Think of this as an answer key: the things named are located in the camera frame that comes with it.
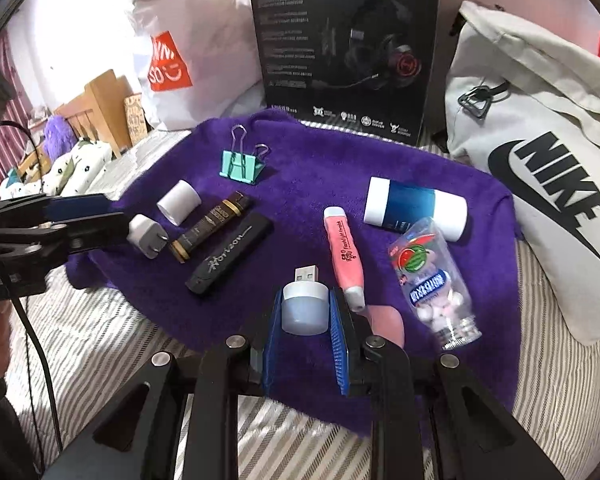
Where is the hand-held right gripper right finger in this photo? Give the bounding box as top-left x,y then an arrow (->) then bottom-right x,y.
328,287 -> 566,480

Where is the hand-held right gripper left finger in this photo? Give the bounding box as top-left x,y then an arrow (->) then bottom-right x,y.
45,287 -> 286,480

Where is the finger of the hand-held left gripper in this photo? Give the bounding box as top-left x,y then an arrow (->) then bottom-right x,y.
0,212 -> 141,286
10,192 -> 115,226

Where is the white charger plug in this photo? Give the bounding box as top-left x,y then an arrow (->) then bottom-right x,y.
128,213 -> 171,260

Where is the white usb night light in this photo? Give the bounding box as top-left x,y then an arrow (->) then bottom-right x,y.
280,262 -> 331,336

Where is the white cylindrical cap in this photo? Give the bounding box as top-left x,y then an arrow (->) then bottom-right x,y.
156,179 -> 202,227

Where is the pink highlighter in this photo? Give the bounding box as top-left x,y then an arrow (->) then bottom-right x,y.
323,206 -> 367,312

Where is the black tube with script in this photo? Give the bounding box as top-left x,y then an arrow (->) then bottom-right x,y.
185,212 -> 272,297

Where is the black and gold tube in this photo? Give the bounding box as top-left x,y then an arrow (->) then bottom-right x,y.
168,191 -> 255,263

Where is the clear candy bottle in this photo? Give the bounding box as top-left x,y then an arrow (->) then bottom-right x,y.
387,217 -> 482,351

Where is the white patterned pillow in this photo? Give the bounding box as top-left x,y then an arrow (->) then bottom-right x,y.
0,140 -> 113,201

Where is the pink rounded object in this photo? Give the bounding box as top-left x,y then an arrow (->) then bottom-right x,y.
367,304 -> 406,351

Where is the purple plush toy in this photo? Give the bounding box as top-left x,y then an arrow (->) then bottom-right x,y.
42,115 -> 76,156

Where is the striped bed sheet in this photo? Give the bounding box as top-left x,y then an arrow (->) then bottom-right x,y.
0,130 -> 600,480

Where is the wooden furniture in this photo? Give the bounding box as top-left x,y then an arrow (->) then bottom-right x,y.
55,69 -> 133,160

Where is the brown printed card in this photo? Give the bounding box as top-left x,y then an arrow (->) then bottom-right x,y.
124,94 -> 148,136

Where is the red striped curtain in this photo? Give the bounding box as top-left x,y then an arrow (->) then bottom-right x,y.
0,30 -> 46,181

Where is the purple towel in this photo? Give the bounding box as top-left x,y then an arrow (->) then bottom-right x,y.
65,107 -> 526,438

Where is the teal binder clip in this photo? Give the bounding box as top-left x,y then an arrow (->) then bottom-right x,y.
219,125 -> 272,185

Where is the blue and white bottle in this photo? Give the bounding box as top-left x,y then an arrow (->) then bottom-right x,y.
363,176 -> 468,242

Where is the white shopping bag orange logo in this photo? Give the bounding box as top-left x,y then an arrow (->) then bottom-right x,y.
130,0 -> 268,132

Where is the black headset box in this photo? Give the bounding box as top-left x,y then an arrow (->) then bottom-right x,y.
247,0 -> 441,147

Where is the grey bag black logo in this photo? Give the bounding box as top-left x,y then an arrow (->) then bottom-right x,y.
445,0 -> 600,346

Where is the black cable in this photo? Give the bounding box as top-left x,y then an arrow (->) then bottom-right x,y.
0,120 -> 66,461

